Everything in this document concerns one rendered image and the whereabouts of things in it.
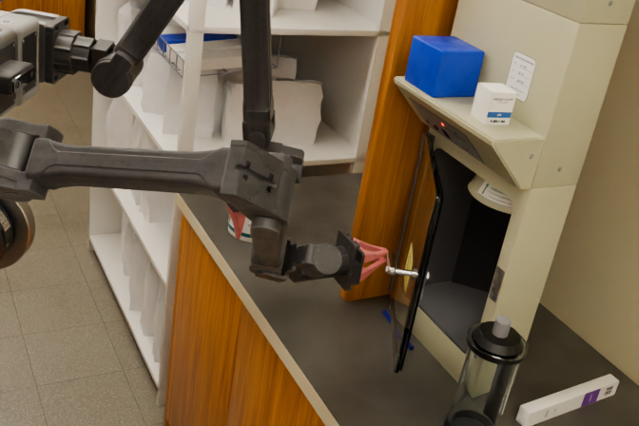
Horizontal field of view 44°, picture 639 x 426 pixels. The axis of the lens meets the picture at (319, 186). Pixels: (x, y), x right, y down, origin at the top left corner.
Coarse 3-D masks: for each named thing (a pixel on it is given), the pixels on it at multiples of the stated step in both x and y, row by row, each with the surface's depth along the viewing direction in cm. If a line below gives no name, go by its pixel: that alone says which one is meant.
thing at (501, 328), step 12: (480, 324) 142; (492, 324) 143; (504, 324) 138; (480, 336) 139; (492, 336) 139; (504, 336) 139; (516, 336) 141; (492, 348) 137; (504, 348) 137; (516, 348) 138
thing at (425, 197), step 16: (432, 160) 153; (416, 176) 169; (432, 176) 147; (416, 192) 165; (432, 192) 144; (416, 208) 161; (432, 208) 141; (416, 224) 157; (432, 224) 141; (416, 240) 154; (400, 256) 174; (416, 256) 150; (416, 272) 147; (400, 288) 165; (416, 288) 147; (400, 304) 161; (400, 320) 158; (400, 336) 154; (400, 352) 153
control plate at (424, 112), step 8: (416, 104) 155; (424, 112) 156; (432, 112) 150; (424, 120) 161; (432, 120) 155; (440, 120) 149; (440, 128) 155; (448, 128) 149; (456, 136) 148; (464, 136) 143; (456, 144) 153; (464, 144) 148; (472, 152) 148; (480, 160) 147
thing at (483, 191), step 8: (472, 184) 160; (480, 184) 158; (488, 184) 156; (472, 192) 159; (480, 192) 157; (488, 192) 156; (496, 192) 154; (480, 200) 156; (488, 200) 155; (496, 200) 154; (504, 200) 154; (496, 208) 154; (504, 208) 154; (512, 208) 153
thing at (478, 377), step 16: (464, 368) 143; (480, 368) 139; (496, 368) 138; (512, 368) 139; (464, 384) 143; (480, 384) 140; (496, 384) 140; (512, 384) 143; (464, 400) 144; (480, 400) 141; (496, 400) 141; (464, 416) 144; (480, 416) 143; (496, 416) 144
